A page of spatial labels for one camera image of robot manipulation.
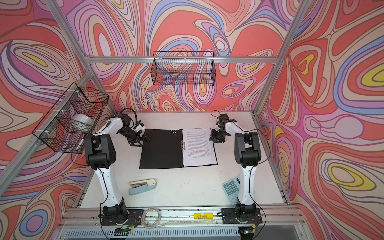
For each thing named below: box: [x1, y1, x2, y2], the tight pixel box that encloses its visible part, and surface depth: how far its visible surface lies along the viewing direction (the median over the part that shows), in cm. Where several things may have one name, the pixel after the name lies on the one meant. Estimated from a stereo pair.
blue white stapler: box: [129, 178, 158, 196], surface depth 83 cm
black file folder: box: [139, 128, 218, 170], surface depth 96 cm
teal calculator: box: [221, 177, 241, 205], surface depth 83 cm
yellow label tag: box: [194, 213, 214, 220], surface depth 74 cm
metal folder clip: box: [180, 140, 186, 153], surface depth 101 cm
